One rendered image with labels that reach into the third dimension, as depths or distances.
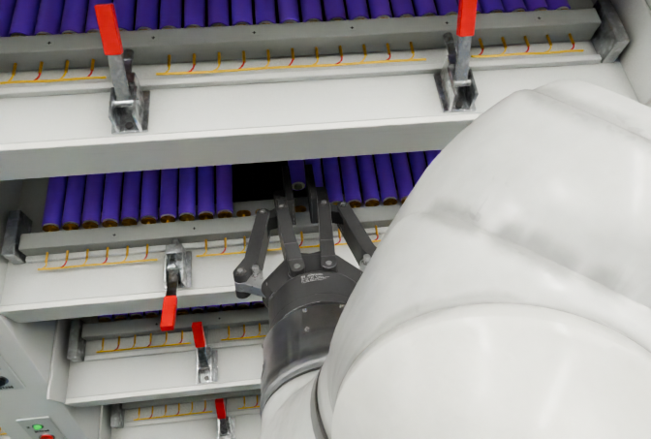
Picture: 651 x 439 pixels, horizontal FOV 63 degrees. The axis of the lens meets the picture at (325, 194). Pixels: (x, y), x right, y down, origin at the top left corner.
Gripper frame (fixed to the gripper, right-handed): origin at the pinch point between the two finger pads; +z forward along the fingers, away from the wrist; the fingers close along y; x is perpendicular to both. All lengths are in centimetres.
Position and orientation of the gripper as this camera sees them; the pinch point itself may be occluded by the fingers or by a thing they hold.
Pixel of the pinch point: (299, 193)
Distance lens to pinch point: 54.9
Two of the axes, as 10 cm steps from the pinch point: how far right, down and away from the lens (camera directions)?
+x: 0.2, 8.5, 5.3
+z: -1.2, -5.3, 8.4
